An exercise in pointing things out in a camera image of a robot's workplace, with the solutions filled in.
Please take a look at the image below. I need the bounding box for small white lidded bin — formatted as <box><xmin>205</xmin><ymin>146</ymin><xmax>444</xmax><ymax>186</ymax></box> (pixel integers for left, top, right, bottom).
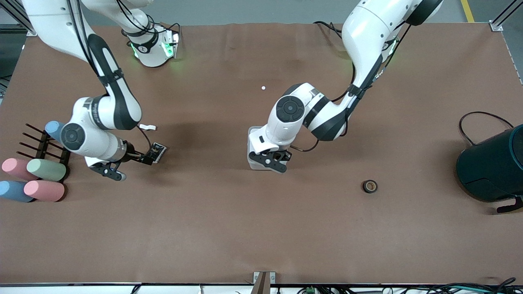
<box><xmin>247</xmin><ymin>126</ymin><xmax>288</xmax><ymax>171</ymax></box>

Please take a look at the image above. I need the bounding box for pale green plastic cup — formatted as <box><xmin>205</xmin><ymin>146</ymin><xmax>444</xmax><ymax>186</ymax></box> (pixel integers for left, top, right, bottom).
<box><xmin>27</xmin><ymin>158</ymin><xmax>67</xmax><ymax>183</ymax></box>

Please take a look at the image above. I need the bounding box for light blue plastic cup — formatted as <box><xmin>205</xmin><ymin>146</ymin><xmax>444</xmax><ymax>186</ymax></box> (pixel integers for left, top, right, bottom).
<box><xmin>44</xmin><ymin>121</ymin><xmax>67</xmax><ymax>143</ymax></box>
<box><xmin>0</xmin><ymin>180</ymin><xmax>36</xmax><ymax>203</ymax></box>

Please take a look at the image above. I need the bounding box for pink plastic cup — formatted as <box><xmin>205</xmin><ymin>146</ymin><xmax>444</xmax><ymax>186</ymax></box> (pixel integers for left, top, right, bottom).
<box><xmin>1</xmin><ymin>158</ymin><xmax>39</xmax><ymax>181</ymax></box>
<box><xmin>24</xmin><ymin>180</ymin><xmax>65</xmax><ymax>203</ymax></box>

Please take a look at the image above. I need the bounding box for brown table cover sheet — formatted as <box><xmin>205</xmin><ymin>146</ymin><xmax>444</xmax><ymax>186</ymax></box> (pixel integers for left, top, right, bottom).
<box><xmin>0</xmin><ymin>21</ymin><xmax>523</xmax><ymax>285</ymax></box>

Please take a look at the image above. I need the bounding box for dark teal electric kettle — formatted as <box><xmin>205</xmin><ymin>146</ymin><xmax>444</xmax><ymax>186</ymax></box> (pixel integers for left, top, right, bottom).
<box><xmin>456</xmin><ymin>124</ymin><xmax>523</xmax><ymax>214</ymax></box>

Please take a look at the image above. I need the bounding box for black right camera mount bracket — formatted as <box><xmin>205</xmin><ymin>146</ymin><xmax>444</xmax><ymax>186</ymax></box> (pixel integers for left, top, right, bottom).
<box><xmin>124</xmin><ymin>149</ymin><xmax>150</xmax><ymax>165</ymax></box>

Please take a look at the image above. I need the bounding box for black wire cup rack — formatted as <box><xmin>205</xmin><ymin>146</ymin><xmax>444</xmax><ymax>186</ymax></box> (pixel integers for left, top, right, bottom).
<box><xmin>18</xmin><ymin>123</ymin><xmax>72</xmax><ymax>180</ymax></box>

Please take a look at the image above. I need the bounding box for metal table edge bracket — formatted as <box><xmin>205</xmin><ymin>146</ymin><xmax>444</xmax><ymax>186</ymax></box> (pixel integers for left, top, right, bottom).
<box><xmin>253</xmin><ymin>271</ymin><xmax>277</xmax><ymax>294</ymax></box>

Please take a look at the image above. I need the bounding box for white table edge rail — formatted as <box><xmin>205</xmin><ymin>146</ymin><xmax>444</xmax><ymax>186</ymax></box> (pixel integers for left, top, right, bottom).
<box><xmin>0</xmin><ymin>283</ymin><xmax>523</xmax><ymax>294</ymax></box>

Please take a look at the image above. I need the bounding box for black arm base cable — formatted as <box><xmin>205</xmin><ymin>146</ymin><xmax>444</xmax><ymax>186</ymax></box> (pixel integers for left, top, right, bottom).
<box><xmin>313</xmin><ymin>20</ymin><xmax>353</xmax><ymax>45</ymax></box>

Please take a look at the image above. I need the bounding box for black kettle power cable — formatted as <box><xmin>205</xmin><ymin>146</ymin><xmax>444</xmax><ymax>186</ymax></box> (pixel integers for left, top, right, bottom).
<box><xmin>458</xmin><ymin>111</ymin><xmax>514</xmax><ymax>147</ymax></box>

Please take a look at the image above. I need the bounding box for black cable bundle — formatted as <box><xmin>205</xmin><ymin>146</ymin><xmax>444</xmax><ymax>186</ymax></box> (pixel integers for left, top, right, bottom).
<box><xmin>278</xmin><ymin>277</ymin><xmax>523</xmax><ymax>294</ymax></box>

